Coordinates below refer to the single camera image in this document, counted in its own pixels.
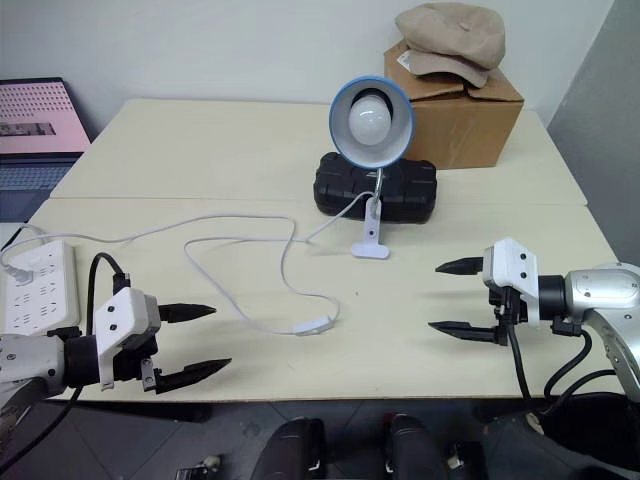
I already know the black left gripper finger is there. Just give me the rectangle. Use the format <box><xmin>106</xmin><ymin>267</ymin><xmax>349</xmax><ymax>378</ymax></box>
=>
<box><xmin>154</xmin><ymin>357</ymin><xmax>233</xmax><ymax>396</ymax></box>
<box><xmin>159</xmin><ymin>303</ymin><xmax>218</xmax><ymax>324</ymax></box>

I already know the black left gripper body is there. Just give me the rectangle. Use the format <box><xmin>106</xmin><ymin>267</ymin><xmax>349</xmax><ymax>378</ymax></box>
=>
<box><xmin>112</xmin><ymin>334</ymin><xmax>164</xmax><ymax>395</ymax></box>

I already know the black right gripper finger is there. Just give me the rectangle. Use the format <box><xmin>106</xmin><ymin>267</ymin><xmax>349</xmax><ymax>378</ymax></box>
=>
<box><xmin>427</xmin><ymin>320</ymin><xmax>501</xmax><ymax>346</ymax></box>
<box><xmin>434</xmin><ymin>255</ymin><xmax>485</xmax><ymax>277</ymax></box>

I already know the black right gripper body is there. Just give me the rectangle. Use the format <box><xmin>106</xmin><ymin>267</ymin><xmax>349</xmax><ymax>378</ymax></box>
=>
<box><xmin>487</xmin><ymin>284</ymin><xmax>529</xmax><ymax>347</ymax></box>

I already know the blue clip desk lamp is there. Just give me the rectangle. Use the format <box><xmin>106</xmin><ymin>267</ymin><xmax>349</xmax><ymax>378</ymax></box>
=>
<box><xmin>328</xmin><ymin>74</ymin><xmax>415</xmax><ymax>260</ymax></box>

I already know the black plastic case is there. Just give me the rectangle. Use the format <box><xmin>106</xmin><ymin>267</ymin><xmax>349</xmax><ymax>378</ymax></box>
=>
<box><xmin>313</xmin><ymin>152</ymin><xmax>439</xmax><ymax>225</ymax></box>

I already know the white power strip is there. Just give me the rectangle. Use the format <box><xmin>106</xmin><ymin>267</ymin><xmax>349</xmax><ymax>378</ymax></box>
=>
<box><xmin>0</xmin><ymin>239</ymin><xmax>81</xmax><ymax>335</ymax></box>

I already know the brown cardboard box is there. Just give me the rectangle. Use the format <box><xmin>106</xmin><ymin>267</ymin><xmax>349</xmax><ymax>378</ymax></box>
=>
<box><xmin>383</xmin><ymin>38</ymin><xmax>525</xmax><ymax>170</ymax></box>

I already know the large dark rounded shape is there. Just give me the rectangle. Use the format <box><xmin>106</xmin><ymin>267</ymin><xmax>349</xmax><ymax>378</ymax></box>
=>
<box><xmin>482</xmin><ymin>392</ymin><xmax>640</xmax><ymax>480</ymax></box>

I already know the white light bulb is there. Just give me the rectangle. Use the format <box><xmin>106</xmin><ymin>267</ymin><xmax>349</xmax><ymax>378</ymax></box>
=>
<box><xmin>348</xmin><ymin>94</ymin><xmax>392</xmax><ymax>147</ymax></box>

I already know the beige flat cap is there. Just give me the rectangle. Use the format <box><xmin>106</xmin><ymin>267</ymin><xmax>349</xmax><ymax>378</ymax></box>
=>
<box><xmin>394</xmin><ymin>3</ymin><xmax>506</xmax><ymax>90</ymax></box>

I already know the laptop with pink screen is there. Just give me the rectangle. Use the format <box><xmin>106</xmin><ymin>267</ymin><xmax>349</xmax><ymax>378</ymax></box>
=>
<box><xmin>0</xmin><ymin>77</ymin><xmax>94</xmax><ymax>224</ymax></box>

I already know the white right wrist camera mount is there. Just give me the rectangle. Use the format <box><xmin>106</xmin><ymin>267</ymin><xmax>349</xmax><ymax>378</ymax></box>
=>
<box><xmin>480</xmin><ymin>237</ymin><xmax>542</xmax><ymax>329</ymax></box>

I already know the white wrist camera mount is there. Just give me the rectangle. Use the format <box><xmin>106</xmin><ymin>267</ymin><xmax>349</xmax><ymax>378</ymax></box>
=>
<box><xmin>480</xmin><ymin>237</ymin><xmax>542</xmax><ymax>329</ymax></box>
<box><xmin>92</xmin><ymin>287</ymin><xmax>162</xmax><ymax>392</ymax></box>

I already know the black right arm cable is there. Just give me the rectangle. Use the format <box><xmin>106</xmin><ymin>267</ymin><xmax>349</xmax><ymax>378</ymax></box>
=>
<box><xmin>502</xmin><ymin>319</ymin><xmax>621</xmax><ymax>416</ymax></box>

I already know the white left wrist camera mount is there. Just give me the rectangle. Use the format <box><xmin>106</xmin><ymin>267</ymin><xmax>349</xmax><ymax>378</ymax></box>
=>
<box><xmin>92</xmin><ymin>287</ymin><xmax>162</xmax><ymax>392</ymax></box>

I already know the white lamp power cord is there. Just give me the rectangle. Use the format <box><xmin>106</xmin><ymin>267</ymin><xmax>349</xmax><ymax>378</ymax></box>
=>
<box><xmin>0</xmin><ymin>189</ymin><xmax>376</xmax><ymax>337</ymax></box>

